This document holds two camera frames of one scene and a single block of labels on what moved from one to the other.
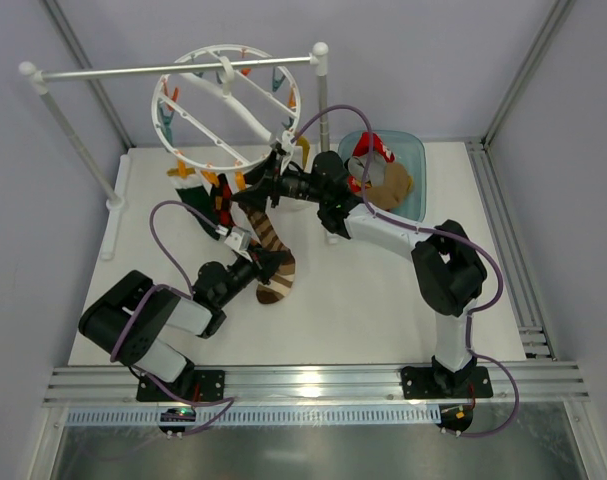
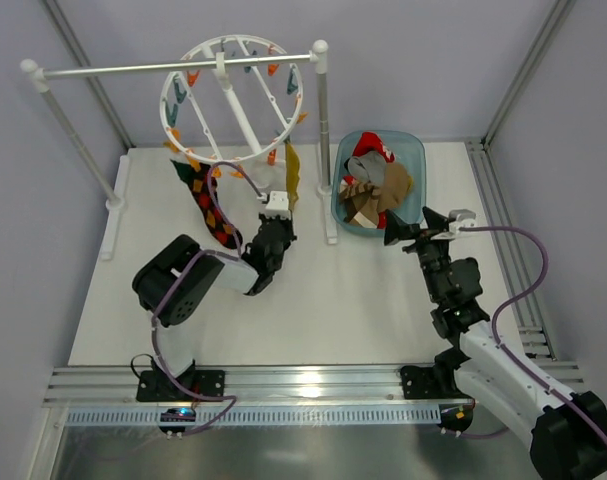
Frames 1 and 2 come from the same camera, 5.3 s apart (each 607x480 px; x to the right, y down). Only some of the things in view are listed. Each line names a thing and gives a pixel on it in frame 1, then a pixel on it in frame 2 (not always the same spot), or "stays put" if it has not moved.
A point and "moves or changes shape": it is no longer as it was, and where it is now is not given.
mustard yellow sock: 304,143 moves or changes shape
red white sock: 363,146 stays put
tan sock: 392,193 stays put
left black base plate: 192,385 stays put
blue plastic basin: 406,149 stays put
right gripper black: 274,181 -> 425,236
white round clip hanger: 190,54 moves or changes shape
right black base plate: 421,382 stays put
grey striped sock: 376,168 stays put
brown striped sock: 264,231 moves or changes shape
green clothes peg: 166,119 -> 171,115
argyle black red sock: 223,201 -> 218,221
